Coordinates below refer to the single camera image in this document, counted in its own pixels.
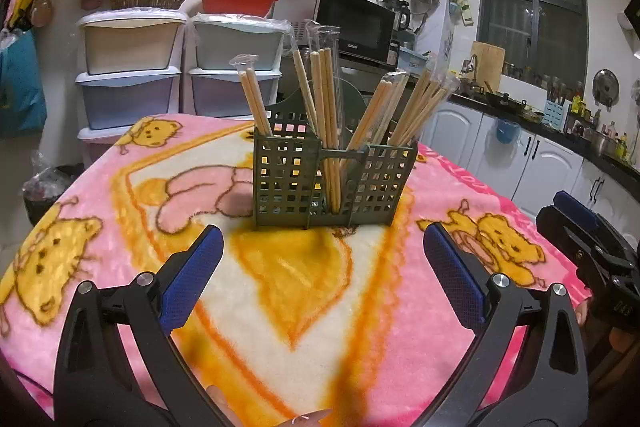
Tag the pink printed cartoon blanket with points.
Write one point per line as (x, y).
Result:
(400, 357)

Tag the blue plastic basket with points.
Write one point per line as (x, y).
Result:
(415, 59)

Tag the dark blender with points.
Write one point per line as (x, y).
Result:
(403, 14)

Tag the dark framed window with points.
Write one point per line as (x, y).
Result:
(530, 7)

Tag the blue knife block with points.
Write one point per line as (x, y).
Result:
(555, 112)

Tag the black kitchen countertop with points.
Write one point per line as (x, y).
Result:
(590, 152)

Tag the wrapped chopsticks right in basket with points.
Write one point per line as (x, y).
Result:
(357, 64)

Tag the trash bin with plastic bag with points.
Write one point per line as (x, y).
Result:
(50, 192)

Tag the white kitchen cabinets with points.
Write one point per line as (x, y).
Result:
(545, 162)

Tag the steel pot lid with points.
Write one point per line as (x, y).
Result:
(606, 86)

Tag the metal kitchen faucet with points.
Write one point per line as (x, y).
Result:
(469, 66)

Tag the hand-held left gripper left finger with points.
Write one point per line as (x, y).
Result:
(192, 277)

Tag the green white wall holder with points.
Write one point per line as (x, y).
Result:
(460, 9)

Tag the small blue hanging bag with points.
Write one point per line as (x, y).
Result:
(507, 130)

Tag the black wok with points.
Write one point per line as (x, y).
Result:
(505, 102)

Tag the row of seasoning jars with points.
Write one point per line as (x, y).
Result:
(545, 79)

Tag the pale teal plastic storage drawer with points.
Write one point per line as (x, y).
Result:
(235, 44)

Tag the cream plastic storage drawer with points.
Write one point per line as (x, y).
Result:
(130, 47)

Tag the person's right hand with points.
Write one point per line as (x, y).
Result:
(581, 313)

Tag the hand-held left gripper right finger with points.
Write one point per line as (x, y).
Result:
(455, 274)

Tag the person's left hand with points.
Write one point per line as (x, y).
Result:
(310, 419)

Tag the wooden cutting board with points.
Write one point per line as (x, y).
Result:
(487, 62)

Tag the red plastic basin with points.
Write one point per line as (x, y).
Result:
(237, 2)

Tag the bunch of wooden chopsticks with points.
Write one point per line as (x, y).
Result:
(322, 107)

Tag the lavender plastic storage drawer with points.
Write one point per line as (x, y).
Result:
(215, 94)

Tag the flat wicker basket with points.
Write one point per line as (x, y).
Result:
(147, 2)

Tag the black microwave oven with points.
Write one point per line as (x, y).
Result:
(352, 24)

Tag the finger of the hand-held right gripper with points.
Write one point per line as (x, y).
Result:
(575, 205)
(565, 232)

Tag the brown round hanging utensil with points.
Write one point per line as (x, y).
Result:
(42, 12)

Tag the green perforated utensil holder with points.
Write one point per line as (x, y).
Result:
(285, 167)

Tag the pink plastic storage drawer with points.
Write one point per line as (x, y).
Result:
(97, 147)

